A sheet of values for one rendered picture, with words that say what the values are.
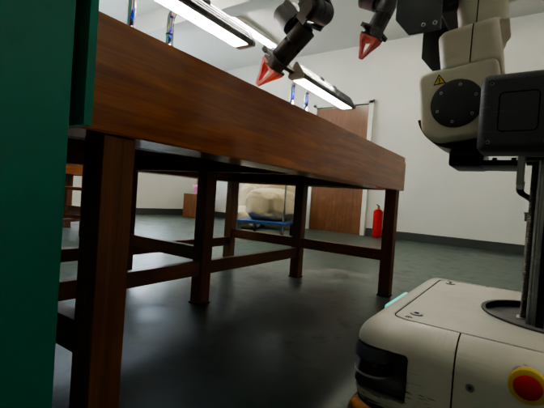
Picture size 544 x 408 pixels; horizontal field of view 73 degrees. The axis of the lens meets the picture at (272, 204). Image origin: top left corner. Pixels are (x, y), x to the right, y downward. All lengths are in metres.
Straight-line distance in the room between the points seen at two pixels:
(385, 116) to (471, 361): 5.47
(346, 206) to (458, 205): 1.60
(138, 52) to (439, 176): 5.23
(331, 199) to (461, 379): 5.52
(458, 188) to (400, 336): 4.97
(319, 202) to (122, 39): 5.68
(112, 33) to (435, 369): 0.77
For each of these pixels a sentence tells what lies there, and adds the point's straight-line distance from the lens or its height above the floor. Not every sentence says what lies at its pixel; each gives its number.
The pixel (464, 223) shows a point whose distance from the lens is 5.63.
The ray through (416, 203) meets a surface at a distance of 5.74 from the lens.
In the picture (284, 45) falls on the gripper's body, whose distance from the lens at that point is 1.08.
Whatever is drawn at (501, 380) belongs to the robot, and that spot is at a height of 0.24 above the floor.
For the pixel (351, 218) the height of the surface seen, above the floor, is 0.25.
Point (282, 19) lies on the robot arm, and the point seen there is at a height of 0.97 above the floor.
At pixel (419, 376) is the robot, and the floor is 0.20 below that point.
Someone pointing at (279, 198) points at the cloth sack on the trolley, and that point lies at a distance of 4.30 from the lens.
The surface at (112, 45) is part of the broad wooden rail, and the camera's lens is 0.69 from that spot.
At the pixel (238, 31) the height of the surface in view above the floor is 1.06.
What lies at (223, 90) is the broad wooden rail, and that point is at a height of 0.72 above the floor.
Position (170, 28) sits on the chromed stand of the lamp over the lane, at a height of 1.05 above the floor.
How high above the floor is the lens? 0.50
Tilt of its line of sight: 1 degrees down
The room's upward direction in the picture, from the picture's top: 4 degrees clockwise
